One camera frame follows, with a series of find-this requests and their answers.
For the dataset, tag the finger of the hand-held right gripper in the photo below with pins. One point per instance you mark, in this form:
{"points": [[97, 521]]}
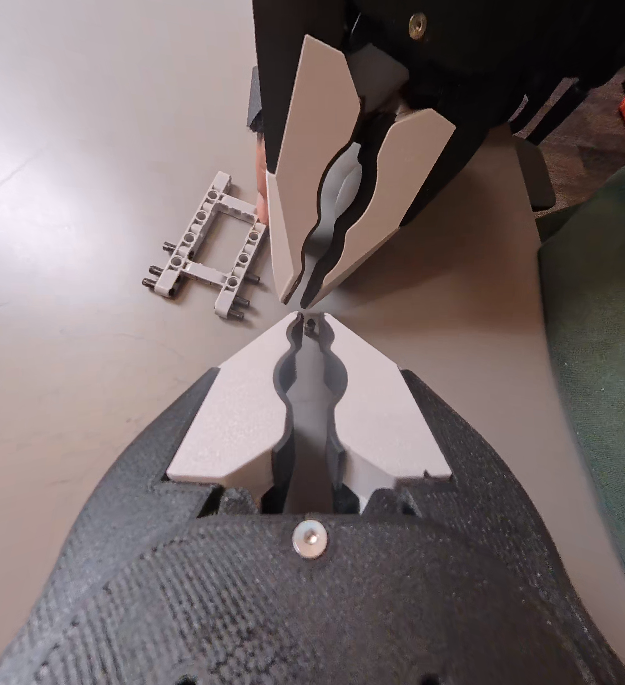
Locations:
{"points": [[317, 107], [408, 171]]}

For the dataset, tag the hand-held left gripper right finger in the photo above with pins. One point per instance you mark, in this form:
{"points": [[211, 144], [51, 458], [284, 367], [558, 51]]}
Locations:
{"points": [[387, 428]]}

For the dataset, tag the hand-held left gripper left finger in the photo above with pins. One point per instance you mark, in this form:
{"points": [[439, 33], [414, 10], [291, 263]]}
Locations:
{"points": [[232, 428]]}

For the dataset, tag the black lego pin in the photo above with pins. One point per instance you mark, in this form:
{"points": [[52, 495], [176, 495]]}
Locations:
{"points": [[310, 326]]}

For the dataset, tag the grey lego frame black pins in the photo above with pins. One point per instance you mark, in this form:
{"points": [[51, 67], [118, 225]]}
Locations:
{"points": [[237, 208]]}

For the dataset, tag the person's right hand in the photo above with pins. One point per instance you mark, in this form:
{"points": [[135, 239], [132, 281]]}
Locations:
{"points": [[262, 182]]}

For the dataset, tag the black chair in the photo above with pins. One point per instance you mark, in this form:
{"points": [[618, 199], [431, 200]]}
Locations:
{"points": [[553, 115]]}

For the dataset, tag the green sweater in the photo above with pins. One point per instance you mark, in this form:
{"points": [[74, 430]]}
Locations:
{"points": [[601, 321]]}

